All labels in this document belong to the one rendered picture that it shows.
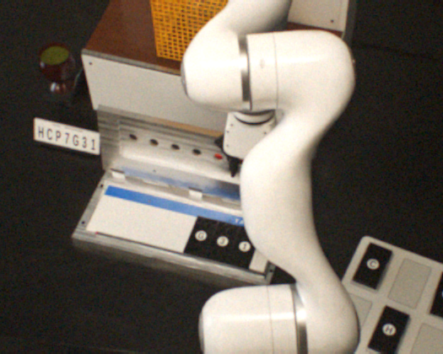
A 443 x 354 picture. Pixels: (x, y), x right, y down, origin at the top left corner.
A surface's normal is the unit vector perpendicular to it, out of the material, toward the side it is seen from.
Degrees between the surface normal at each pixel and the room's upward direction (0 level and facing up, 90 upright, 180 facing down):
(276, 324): 24
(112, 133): 81
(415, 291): 0
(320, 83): 58
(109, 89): 90
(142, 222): 0
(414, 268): 0
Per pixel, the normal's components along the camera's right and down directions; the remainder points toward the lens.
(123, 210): -0.04, -0.61
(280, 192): 0.10, 0.35
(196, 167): -0.31, 0.65
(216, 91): -0.07, 0.52
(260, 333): 0.00, -0.01
